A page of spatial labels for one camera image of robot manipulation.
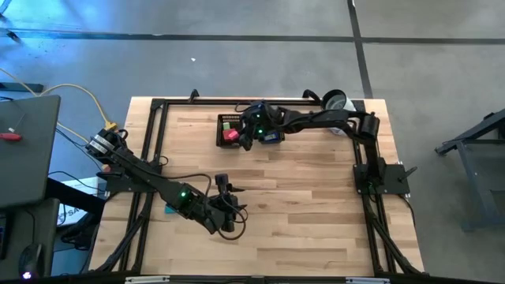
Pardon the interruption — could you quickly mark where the yellow extension cable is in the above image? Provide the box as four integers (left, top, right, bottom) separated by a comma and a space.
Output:
0, 67, 118, 169

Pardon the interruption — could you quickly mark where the black floor bar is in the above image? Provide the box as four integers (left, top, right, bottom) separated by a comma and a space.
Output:
0, 82, 44, 94

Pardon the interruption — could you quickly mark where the white table edge bracket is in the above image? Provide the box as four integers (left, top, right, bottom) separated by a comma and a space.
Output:
346, 277, 391, 284
125, 275, 170, 284

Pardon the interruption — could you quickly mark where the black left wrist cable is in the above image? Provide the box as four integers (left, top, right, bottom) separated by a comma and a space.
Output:
215, 196, 250, 241

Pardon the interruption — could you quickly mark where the black computer mouse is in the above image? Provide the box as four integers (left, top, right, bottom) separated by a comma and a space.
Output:
17, 243, 43, 280

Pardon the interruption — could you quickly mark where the grey metal stand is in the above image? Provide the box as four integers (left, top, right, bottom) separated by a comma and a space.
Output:
435, 108, 505, 232

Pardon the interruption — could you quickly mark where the dark grey desk top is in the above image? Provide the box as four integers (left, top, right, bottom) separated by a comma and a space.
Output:
0, 199, 60, 277

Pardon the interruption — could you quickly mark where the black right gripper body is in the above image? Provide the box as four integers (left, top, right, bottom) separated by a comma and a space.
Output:
239, 100, 285, 140

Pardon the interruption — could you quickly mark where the black aluminium table frame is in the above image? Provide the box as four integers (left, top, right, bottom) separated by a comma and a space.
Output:
88, 88, 426, 277

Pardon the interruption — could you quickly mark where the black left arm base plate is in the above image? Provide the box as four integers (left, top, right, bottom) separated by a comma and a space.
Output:
96, 162, 162, 194

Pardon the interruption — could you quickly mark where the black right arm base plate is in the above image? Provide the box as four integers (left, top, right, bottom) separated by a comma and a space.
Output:
352, 163, 418, 196

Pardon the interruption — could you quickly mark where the black slotted plastic basket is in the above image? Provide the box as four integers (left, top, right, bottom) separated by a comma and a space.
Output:
256, 109, 286, 145
215, 114, 245, 149

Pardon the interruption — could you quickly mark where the white printed box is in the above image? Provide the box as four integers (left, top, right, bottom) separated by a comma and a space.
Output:
56, 177, 104, 226

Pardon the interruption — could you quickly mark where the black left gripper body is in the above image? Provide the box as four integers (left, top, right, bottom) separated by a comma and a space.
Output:
204, 192, 242, 234

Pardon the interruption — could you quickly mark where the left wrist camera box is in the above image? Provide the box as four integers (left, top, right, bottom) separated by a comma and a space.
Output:
215, 173, 230, 194

